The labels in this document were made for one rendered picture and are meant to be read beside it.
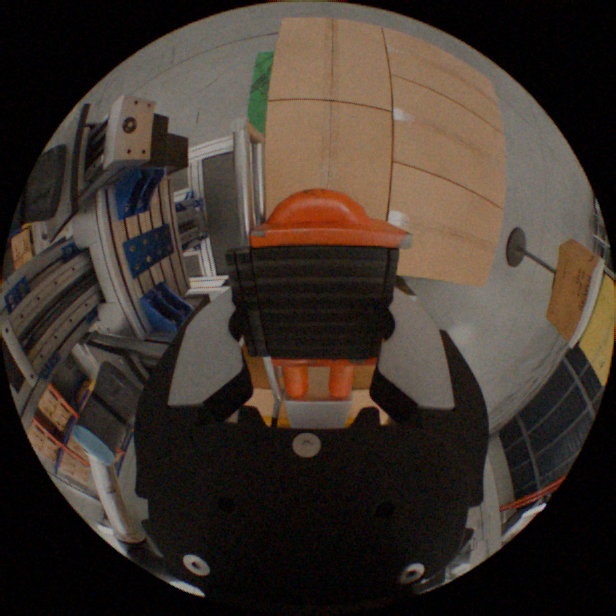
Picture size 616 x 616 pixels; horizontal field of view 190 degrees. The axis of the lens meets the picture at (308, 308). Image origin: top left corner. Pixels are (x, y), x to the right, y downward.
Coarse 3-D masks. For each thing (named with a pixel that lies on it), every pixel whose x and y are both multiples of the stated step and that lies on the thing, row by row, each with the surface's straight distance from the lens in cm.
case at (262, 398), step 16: (256, 368) 48; (368, 368) 47; (256, 384) 45; (352, 384) 44; (368, 384) 44; (256, 400) 49; (272, 400) 47; (368, 400) 48; (352, 416) 54; (384, 416) 58
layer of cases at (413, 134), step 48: (288, 48) 92; (336, 48) 92; (384, 48) 100; (432, 48) 120; (288, 96) 74; (336, 96) 74; (384, 96) 79; (432, 96) 91; (480, 96) 118; (288, 144) 66; (336, 144) 66; (384, 144) 70; (432, 144) 79; (480, 144) 99; (288, 192) 64; (384, 192) 68; (432, 192) 76; (480, 192) 93; (432, 240) 78; (480, 240) 95
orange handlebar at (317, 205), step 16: (304, 192) 10; (320, 192) 10; (336, 192) 10; (288, 208) 10; (304, 208) 10; (320, 208) 10; (336, 208) 10; (352, 208) 10; (272, 224) 10; (288, 368) 15; (304, 368) 16; (336, 368) 15; (352, 368) 16; (288, 384) 17; (304, 384) 17; (336, 384) 17
